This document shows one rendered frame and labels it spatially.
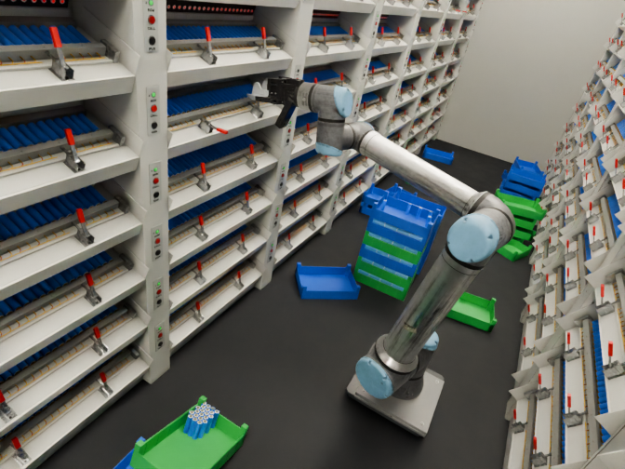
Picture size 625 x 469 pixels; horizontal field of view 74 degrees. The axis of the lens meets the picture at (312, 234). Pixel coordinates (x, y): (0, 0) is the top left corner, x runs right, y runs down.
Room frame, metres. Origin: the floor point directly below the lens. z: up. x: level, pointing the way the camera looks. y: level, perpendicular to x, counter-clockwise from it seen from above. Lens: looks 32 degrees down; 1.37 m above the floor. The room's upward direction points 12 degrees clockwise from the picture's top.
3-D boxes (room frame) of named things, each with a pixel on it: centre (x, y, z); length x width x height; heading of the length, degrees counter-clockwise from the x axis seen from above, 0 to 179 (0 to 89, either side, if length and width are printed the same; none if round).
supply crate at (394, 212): (1.89, -0.44, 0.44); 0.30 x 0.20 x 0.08; 70
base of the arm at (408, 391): (1.15, -0.45, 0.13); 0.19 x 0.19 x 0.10
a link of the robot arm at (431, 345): (1.14, -0.45, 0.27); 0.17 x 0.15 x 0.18; 140
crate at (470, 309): (1.77, -0.87, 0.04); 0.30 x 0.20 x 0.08; 76
